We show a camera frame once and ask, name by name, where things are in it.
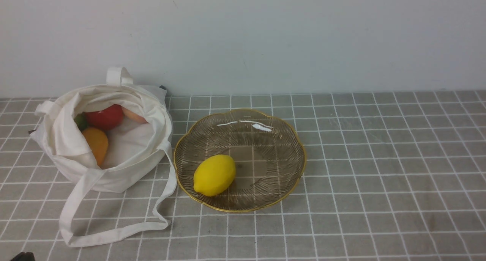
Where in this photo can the white cloth tote bag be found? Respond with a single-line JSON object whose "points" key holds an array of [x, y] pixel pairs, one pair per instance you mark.
{"points": [[133, 149]]}

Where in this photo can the orange mango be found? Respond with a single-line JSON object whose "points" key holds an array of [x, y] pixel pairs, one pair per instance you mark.
{"points": [[98, 143]]}

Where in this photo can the peach coloured fruit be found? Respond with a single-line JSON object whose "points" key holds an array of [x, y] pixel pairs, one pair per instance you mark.
{"points": [[133, 116]]}

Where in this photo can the green fruit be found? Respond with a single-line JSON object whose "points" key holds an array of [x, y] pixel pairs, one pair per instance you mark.
{"points": [[81, 122]]}

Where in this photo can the gold rimmed glass plate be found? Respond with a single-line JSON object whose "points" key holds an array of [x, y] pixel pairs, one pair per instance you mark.
{"points": [[269, 158]]}

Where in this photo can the yellow lemon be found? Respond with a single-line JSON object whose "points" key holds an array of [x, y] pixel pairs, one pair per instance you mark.
{"points": [[214, 175]]}

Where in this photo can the red apple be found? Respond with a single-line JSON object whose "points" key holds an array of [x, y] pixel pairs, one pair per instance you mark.
{"points": [[106, 119]]}

